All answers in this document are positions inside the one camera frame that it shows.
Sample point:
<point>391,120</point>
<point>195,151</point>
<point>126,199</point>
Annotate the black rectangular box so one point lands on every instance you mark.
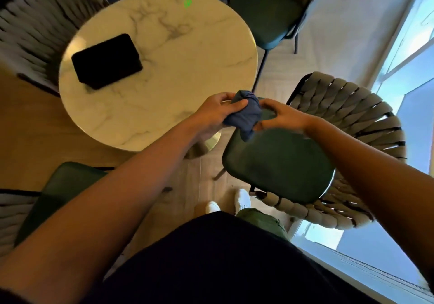
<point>106,61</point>

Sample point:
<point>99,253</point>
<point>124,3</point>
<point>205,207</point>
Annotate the person's green trousers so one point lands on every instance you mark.
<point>264,222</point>

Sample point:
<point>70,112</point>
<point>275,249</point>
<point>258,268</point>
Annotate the person's black shirt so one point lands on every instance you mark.
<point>220,266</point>

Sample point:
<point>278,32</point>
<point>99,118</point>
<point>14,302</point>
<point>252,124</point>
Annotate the person's left thumb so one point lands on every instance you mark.
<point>235,106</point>

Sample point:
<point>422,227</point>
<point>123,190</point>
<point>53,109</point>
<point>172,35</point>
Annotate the person's right hand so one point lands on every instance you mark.
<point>291,119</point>

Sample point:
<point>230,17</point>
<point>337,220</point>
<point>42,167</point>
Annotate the gold table base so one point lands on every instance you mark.
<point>205,146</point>

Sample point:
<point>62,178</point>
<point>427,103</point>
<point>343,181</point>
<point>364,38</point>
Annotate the blue cloth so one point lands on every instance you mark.
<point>244,115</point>

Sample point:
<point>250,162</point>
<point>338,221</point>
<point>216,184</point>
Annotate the person's right white shoe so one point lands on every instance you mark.
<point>242,200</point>

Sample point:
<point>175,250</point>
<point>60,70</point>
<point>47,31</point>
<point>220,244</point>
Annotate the person's right thumb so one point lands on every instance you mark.
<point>269,103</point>

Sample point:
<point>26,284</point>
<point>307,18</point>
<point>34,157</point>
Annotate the person's left white shoe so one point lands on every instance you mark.
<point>213,207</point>

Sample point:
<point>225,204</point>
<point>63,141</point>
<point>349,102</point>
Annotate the woven chair with green seat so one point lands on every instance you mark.
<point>64,185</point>
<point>268,12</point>
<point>30,32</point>
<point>281,164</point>

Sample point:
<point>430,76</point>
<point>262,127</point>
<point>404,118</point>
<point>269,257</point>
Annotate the person's right forearm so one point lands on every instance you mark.
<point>373,178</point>

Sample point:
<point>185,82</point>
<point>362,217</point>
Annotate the person's white shoe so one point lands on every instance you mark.
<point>213,207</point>
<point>242,200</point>

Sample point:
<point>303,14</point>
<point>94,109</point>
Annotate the glass window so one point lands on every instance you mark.
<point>410,76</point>

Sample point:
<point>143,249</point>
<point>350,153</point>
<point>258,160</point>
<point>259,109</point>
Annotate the person's left forearm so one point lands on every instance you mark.
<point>112,195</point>

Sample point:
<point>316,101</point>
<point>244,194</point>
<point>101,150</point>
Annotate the person's left hand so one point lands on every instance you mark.
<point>208,115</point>

